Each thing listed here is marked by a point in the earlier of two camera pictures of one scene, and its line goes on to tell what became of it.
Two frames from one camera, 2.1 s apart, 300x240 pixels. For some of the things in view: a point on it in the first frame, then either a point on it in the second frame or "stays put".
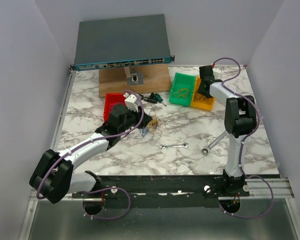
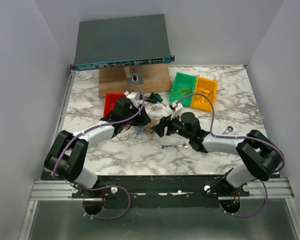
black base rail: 163,191 stays put
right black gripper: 199,92 -> 165,122
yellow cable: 181,93 stays put
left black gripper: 145,120 stays put
